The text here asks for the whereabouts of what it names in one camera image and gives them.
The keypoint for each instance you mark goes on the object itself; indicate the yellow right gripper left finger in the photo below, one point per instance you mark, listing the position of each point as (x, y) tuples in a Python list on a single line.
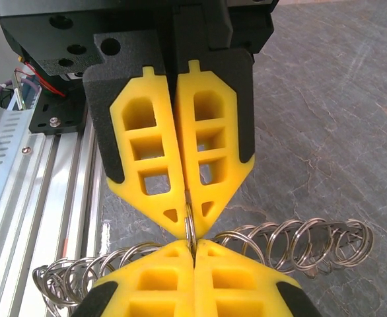
[(180, 264)]

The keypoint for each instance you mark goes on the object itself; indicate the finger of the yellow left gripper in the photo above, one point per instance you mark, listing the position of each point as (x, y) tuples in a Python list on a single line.
[(187, 155), (172, 148)]

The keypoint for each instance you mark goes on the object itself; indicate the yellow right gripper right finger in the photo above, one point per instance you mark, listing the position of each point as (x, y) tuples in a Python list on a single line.
[(206, 264)]

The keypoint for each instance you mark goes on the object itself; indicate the steel split keyring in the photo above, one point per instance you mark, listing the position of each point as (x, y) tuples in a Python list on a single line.
[(189, 228)]

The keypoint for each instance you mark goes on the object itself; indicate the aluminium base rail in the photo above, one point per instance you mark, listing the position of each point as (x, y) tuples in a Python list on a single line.
[(48, 198)]

